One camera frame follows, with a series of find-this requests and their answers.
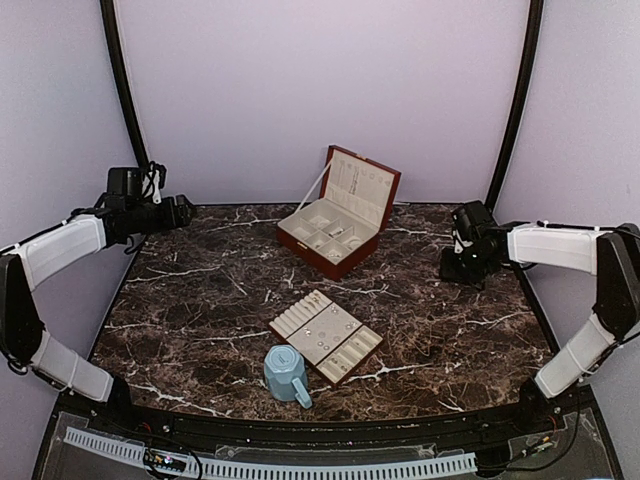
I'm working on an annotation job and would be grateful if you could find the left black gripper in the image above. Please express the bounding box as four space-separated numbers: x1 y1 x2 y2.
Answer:
127 195 198 234

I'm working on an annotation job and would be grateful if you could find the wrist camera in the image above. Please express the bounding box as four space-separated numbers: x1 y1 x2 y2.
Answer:
142 161 167 204
452 225 471 255

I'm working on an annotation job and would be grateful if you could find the black frame post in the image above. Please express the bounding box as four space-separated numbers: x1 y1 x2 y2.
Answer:
485 0 544 212
99 0 150 168

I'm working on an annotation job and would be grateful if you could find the white slotted cable duct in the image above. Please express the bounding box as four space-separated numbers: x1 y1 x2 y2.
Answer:
63 427 478 479

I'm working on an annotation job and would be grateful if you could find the red jewelry tray insert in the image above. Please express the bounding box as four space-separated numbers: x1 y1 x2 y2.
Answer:
268 290 383 387

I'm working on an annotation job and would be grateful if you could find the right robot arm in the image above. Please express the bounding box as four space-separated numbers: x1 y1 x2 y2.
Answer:
439 200 639 434

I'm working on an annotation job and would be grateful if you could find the light blue mug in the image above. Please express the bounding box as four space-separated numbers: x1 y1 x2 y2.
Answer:
264 345 312 409

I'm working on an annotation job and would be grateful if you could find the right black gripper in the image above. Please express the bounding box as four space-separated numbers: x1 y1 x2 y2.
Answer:
440 244 495 286

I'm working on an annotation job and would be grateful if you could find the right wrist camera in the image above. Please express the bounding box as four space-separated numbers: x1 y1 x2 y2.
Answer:
452 225 471 255

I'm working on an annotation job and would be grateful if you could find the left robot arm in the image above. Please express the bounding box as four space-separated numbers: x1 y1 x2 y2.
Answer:
1 163 196 436

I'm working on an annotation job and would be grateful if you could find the right black frame post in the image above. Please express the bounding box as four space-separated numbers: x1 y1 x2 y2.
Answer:
485 0 544 212

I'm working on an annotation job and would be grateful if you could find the left black frame post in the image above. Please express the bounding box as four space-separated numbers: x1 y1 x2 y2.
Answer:
99 0 150 168

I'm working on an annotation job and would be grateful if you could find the red wooden jewelry box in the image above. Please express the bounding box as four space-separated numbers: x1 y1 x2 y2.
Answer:
276 145 401 281

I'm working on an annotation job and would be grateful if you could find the black front rail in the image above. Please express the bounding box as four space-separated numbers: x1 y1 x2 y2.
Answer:
78 393 577 451

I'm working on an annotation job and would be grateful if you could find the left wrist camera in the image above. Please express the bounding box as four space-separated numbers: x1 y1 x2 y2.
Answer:
142 161 167 204

